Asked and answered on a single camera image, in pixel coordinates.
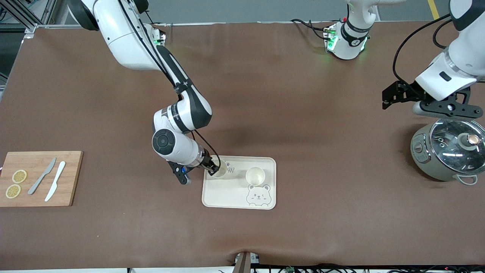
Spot white plastic knife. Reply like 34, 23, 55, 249
45, 161, 66, 202

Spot aluminium frame profile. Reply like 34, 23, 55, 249
0, 0, 57, 35

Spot grey table edge mount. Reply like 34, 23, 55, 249
234, 252, 261, 273

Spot grey plastic knife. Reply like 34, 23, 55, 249
28, 157, 57, 195

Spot white plastic cup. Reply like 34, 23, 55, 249
246, 166, 266, 187
210, 159, 229, 178

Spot grey pot with glass lid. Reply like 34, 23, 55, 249
410, 118, 485, 185

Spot glass pot lid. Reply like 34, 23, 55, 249
430, 118, 485, 176

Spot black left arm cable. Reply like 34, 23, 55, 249
392, 14, 455, 86

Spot black left base cables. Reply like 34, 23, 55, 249
290, 18, 331, 41

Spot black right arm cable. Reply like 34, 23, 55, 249
191, 130, 222, 169

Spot wooden cutting board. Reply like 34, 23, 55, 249
0, 151, 84, 207

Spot white bear print tray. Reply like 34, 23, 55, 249
202, 155, 277, 210

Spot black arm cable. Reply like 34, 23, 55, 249
392, 14, 455, 86
191, 130, 222, 169

